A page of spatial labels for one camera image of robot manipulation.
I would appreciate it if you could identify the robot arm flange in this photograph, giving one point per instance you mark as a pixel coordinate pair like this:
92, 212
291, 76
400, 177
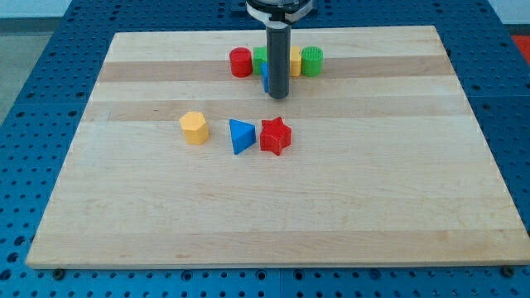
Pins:
284, 11

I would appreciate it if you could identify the red star block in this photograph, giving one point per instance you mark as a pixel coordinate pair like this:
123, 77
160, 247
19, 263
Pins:
275, 136

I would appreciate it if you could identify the blue triangle block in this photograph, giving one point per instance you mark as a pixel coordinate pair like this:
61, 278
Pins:
243, 135

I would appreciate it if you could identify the yellow hexagon block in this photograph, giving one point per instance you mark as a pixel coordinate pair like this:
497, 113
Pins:
194, 127

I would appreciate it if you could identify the blue block behind rod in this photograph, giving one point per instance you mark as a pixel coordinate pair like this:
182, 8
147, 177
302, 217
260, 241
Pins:
264, 77

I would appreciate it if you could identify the red cylinder block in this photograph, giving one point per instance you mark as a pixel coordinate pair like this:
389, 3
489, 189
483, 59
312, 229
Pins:
241, 63

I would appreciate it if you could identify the green cube block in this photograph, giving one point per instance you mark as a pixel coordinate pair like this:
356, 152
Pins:
259, 58

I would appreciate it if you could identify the yellow block behind rod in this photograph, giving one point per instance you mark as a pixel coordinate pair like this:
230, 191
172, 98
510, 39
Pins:
295, 61

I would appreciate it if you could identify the green cylinder block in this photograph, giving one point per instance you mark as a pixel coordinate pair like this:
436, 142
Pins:
311, 61

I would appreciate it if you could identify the grey cylindrical pointer rod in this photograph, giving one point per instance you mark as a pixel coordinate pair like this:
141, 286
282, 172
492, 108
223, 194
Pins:
278, 59

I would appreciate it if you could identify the wooden board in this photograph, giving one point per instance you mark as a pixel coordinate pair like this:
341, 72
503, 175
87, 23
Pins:
387, 165

